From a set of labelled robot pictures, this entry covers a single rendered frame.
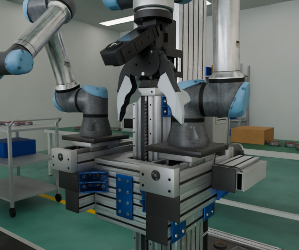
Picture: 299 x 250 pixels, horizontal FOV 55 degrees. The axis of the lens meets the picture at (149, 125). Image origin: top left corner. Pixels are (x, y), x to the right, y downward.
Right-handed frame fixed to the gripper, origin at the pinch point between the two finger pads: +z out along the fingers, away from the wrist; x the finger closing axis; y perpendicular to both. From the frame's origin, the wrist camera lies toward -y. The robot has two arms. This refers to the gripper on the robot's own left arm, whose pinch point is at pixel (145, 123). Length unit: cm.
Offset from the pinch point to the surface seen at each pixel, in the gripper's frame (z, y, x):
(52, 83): -48, 378, 592
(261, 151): 41, 225, 45
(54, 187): 97, 152, 256
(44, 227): 115, 107, 206
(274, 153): 41, 225, 34
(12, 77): -56, 276, 589
